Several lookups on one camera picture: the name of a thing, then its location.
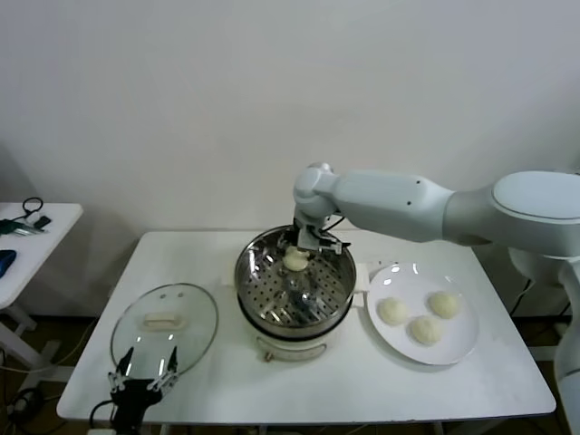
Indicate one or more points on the cream electric cooker pot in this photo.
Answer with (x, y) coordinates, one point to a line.
(290, 351)

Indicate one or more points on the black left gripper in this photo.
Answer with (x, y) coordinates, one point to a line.
(133, 399)

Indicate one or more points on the small black device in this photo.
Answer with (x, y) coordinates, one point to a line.
(44, 222)

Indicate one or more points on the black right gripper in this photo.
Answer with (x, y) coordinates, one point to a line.
(303, 233)

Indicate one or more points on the perforated steel steamer basket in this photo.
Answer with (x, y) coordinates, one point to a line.
(326, 290)

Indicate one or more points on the white round plate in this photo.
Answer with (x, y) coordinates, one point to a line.
(457, 344)

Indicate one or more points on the white steamed baozi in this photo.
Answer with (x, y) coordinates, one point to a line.
(444, 304)
(294, 260)
(393, 312)
(426, 330)

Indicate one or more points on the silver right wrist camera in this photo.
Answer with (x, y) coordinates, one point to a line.
(331, 247)

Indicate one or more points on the blue computer mouse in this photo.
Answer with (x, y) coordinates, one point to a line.
(5, 263)

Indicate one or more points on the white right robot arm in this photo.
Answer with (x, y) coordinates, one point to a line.
(408, 204)

